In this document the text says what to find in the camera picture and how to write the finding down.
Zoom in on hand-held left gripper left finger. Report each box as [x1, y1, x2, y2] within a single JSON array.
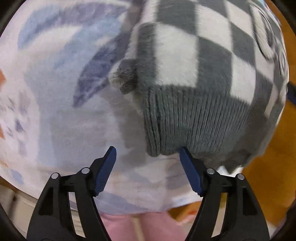
[[26, 146, 117, 241]]

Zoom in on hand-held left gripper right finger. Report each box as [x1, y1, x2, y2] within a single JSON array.
[[179, 146, 270, 241]]

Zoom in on grey white checkered cardigan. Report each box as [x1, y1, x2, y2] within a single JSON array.
[[108, 0, 289, 173]]

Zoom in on person's pink pants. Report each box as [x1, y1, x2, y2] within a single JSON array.
[[99, 211, 188, 241]]

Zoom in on pale floral bed sheet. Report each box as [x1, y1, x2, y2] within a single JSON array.
[[0, 0, 232, 215]]

